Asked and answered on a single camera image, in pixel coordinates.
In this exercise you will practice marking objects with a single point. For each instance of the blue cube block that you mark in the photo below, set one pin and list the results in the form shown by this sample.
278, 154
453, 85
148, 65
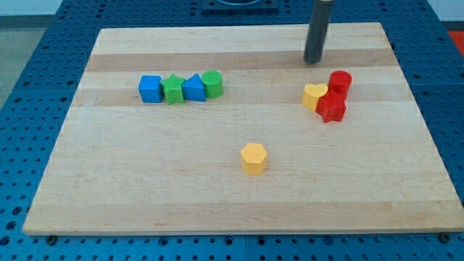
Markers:
150, 89

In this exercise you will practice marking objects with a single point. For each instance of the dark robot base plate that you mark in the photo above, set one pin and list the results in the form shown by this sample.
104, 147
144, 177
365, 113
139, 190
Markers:
214, 6

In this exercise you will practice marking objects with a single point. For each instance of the blue triangle block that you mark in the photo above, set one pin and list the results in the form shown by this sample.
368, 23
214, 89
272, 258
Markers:
193, 89

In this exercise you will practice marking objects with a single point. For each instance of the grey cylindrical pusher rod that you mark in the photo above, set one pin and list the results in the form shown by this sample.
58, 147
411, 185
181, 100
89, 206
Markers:
317, 30

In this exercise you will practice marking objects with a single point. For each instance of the red cylinder block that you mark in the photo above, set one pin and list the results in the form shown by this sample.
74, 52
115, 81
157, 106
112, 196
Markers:
340, 82

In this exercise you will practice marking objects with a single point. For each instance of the yellow hexagon block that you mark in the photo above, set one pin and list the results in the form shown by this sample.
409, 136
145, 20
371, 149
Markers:
254, 158

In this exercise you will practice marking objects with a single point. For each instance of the red star block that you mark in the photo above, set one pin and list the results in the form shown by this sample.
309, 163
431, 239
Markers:
331, 107

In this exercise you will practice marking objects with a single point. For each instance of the green star block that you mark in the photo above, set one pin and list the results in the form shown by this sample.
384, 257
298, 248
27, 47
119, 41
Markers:
172, 87

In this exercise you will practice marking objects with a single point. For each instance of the wooden board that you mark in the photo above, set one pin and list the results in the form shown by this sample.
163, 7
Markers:
122, 167

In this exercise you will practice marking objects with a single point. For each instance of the green cylinder block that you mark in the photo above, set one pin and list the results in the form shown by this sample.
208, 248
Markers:
212, 82

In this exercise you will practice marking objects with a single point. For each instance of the yellow heart block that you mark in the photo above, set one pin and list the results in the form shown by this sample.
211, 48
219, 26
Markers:
312, 93

